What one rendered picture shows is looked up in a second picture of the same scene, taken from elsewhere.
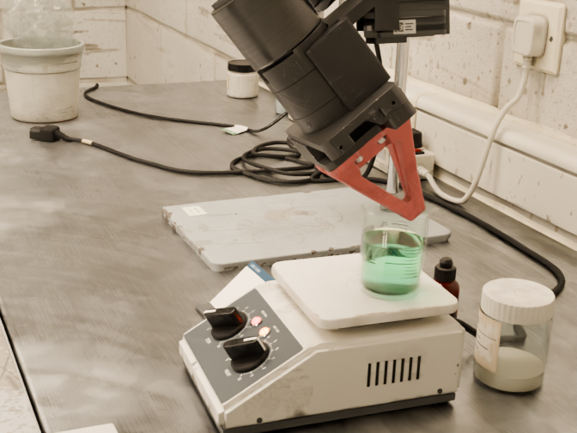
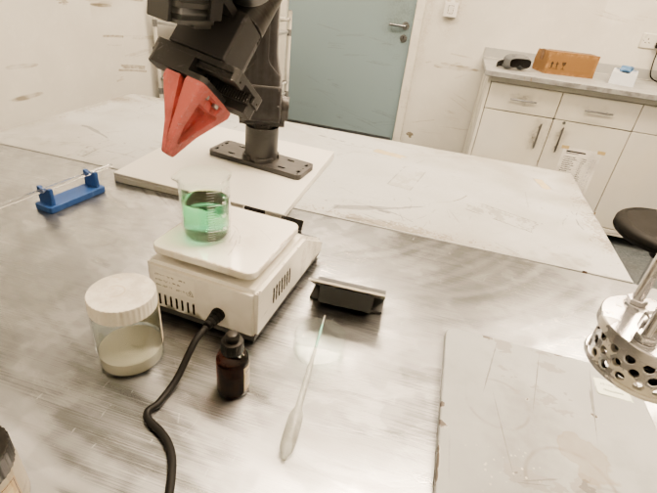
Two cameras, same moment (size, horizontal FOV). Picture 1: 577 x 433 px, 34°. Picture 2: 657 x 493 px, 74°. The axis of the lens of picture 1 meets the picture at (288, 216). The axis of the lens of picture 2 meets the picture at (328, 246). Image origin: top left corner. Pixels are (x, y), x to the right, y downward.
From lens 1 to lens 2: 1.10 m
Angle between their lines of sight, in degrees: 108
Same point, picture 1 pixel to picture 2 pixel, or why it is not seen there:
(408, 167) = (168, 113)
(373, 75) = (177, 35)
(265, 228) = (533, 411)
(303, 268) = (276, 227)
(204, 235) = (523, 355)
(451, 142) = not seen: outside the picture
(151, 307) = (401, 279)
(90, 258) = (510, 294)
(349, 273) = (246, 235)
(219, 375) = not seen: hidden behind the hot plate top
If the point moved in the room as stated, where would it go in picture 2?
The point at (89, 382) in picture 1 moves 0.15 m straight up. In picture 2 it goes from (331, 231) to (342, 137)
